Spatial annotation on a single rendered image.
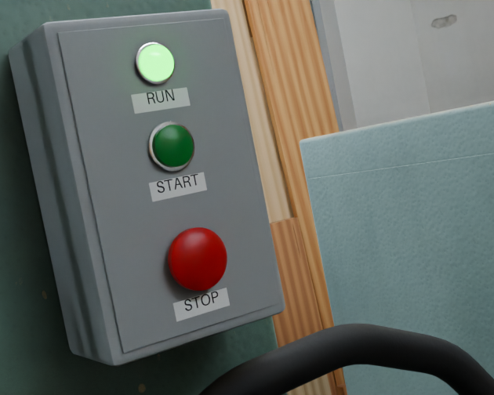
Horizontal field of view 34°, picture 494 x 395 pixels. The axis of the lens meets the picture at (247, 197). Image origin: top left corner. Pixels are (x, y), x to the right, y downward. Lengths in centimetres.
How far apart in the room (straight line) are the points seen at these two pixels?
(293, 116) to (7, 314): 187
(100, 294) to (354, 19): 235
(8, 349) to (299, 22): 200
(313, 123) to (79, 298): 193
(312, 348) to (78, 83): 19
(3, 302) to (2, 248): 3
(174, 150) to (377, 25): 238
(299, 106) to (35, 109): 190
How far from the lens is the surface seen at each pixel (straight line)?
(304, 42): 234
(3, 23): 44
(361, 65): 266
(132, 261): 38
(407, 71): 280
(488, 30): 269
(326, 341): 46
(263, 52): 224
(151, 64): 38
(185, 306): 39
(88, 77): 38
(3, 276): 42
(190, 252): 38
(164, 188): 38
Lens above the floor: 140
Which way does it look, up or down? 3 degrees down
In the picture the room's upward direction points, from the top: 11 degrees counter-clockwise
